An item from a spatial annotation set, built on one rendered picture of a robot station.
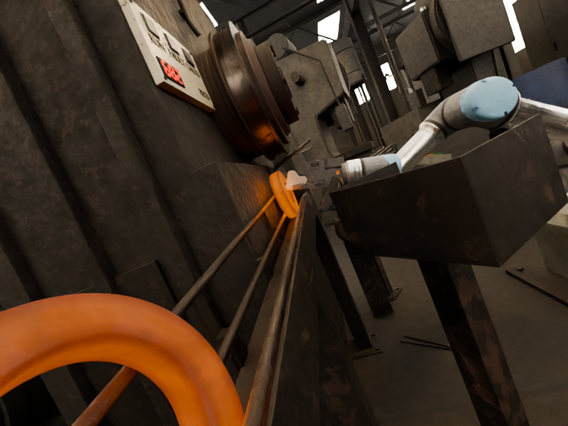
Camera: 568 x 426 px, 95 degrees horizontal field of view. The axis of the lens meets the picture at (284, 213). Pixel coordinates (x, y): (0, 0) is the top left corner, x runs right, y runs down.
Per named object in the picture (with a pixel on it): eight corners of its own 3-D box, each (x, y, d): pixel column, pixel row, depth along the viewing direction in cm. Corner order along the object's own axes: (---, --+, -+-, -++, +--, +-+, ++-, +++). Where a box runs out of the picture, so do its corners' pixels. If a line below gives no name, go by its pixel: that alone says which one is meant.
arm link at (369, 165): (404, 181, 74) (401, 150, 73) (363, 186, 76) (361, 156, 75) (396, 181, 81) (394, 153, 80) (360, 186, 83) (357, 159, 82)
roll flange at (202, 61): (228, 170, 78) (160, 16, 74) (263, 170, 124) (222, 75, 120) (258, 156, 76) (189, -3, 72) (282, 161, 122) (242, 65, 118)
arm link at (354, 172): (359, 182, 83) (363, 184, 75) (345, 184, 84) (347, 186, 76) (357, 159, 82) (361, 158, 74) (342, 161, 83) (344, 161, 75)
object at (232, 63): (258, 156, 76) (189, -3, 72) (282, 161, 122) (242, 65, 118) (277, 147, 75) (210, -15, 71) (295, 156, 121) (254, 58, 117)
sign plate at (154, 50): (155, 85, 53) (117, -2, 52) (210, 113, 79) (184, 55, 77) (165, 80, 53) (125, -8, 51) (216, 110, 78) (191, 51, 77)
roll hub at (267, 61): (281, 117, 83) (246, 30, 80) (292, 130, 110) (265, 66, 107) (297, 108, 81) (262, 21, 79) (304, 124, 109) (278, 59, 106)
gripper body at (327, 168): (305, 162, 85) (342, 156, 83) (308, 188, 86) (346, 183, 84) (303, 162, 77) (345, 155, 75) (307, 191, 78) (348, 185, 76)
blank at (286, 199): (264, 177, 75) (275, 172, 74) (273, 172, 90) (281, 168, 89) (288, 225, 78) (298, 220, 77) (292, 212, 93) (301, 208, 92)
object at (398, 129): (419, 171, 528) (401, 120, 518) (466, 161, 420) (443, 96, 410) (397, 181, 520) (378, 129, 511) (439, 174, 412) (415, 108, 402)
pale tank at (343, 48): (374, 173, 887) (324, 46, 848) (370, 173, 977) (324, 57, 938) (401, 162, 869) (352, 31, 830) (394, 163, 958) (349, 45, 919)
